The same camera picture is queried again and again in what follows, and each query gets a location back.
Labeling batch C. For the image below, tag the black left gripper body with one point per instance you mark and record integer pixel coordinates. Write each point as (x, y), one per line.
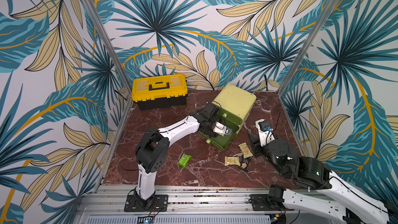
(209, 130)

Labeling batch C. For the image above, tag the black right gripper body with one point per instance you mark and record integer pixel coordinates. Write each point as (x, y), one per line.
(257, 144)

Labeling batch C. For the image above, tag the cream cookie packet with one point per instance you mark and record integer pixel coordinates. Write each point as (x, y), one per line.
(245, 150)
(231, 161)

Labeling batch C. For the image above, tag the black cookie packet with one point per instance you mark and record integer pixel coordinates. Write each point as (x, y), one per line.
(244, 164)

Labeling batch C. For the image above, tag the green top drawer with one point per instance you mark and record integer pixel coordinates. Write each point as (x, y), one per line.
(226, 116)

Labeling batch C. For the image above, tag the green drawer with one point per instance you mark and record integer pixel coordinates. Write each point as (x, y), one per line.
(226, 116)
(219, 141)

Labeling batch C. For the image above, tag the bright green snack packet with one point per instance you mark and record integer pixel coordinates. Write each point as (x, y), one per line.
(183, 161)

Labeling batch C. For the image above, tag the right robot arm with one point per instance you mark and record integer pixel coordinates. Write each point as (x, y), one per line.
(346, 203)

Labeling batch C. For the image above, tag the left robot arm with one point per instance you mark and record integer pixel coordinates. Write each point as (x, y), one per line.
(152, 150)

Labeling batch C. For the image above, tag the light green drawer cabinet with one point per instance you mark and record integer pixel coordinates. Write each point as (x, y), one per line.
(235, 100)

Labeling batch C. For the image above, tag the yellow black toolbox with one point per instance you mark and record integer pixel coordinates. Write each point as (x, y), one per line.
(160, 91)

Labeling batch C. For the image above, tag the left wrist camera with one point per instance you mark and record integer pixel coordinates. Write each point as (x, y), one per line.
(222, 130)

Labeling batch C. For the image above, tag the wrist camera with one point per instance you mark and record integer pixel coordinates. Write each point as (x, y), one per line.
(264, 130)
(222, 130)

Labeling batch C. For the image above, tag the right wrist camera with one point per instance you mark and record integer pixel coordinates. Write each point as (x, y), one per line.
(264, 130)

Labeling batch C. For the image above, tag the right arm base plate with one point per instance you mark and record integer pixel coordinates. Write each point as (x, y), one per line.
(261, 202)

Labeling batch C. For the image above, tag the aluminium front rail frame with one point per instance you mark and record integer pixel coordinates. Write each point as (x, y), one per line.
(198, 205)

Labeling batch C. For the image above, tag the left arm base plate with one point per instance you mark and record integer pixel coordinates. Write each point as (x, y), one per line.
(157, 203)

